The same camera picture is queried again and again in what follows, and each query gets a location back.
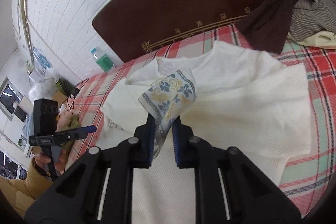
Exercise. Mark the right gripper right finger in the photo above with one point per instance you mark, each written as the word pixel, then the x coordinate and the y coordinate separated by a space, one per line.
pixel 229 188

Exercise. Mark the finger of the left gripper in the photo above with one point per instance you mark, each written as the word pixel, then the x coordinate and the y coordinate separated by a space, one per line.
pixel 76 134

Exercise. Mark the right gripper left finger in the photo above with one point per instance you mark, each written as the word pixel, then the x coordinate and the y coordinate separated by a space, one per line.
pixel 98 187

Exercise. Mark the cream knit sweater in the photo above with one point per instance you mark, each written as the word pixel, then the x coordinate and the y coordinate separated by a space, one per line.
pixel 229 96

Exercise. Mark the left tan jacket sleeve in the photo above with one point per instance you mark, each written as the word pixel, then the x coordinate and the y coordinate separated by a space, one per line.
pixel 21 194

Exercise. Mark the plaid bed blanket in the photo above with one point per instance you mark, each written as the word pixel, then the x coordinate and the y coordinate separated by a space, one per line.
pixel 305 177

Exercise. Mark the green label water bottle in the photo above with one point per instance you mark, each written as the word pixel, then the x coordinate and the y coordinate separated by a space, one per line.
pixel 102 59

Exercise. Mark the dark brown garment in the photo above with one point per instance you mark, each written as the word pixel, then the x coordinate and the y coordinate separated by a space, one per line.
pixel 266 27

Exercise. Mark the pale yellow garment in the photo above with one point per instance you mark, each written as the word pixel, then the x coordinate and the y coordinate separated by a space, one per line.
pixel 323 39

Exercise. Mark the grey striped garment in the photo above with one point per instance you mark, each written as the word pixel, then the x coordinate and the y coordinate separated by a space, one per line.
pixel 311 17

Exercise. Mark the black left camera box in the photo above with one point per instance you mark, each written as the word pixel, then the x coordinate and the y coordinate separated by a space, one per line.
pixel 45 117

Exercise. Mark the window frame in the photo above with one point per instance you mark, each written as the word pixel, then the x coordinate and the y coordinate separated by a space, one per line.
pixel 10 98

